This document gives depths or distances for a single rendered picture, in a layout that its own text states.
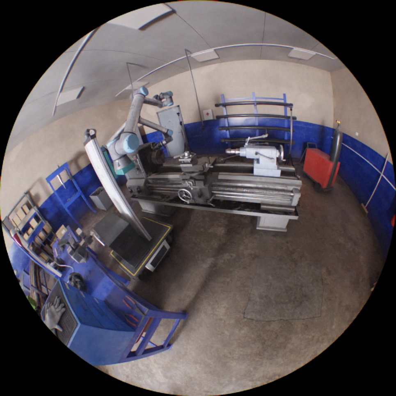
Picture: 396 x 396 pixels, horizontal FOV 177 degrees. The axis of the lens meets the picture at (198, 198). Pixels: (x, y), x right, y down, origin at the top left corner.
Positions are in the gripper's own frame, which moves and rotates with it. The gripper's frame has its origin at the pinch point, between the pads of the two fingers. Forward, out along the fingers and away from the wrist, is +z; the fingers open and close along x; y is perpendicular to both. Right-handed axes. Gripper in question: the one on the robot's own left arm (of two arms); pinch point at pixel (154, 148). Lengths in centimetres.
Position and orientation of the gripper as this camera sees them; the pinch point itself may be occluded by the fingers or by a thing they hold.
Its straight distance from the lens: 213.2
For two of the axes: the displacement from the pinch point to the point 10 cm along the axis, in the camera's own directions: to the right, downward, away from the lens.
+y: -3.4, -5.1, -7.9
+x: 3.3, 7.2, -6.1
